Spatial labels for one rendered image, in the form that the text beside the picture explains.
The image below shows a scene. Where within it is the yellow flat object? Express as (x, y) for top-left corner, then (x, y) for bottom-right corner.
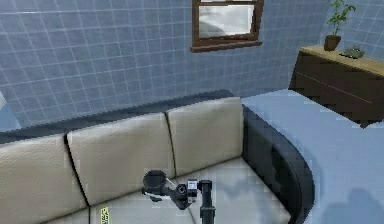
(99, 206), (111, 224)

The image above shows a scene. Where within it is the brown framed window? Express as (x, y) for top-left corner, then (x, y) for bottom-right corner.
(189, 0), (265, 54)

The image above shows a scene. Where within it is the dark brown wooden sideboard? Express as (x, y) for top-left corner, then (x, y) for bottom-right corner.
(288, 45), (384, 130)

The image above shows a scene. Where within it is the dark round cup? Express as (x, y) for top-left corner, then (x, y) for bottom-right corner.
(142, 169), (169, 197)

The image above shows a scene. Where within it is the beige sofa with black frame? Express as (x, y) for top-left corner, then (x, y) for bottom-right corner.
(0, 89), (316, 224)

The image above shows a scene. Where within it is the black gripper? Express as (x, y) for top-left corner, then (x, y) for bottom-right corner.
(141, 178), (192, 211)

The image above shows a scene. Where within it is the tall house plant brown pot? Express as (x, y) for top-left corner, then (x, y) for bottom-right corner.
(322, 0), (357, 53)

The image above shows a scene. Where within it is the small low green plant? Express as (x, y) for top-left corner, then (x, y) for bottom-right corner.
(338, 45), (366, 61)

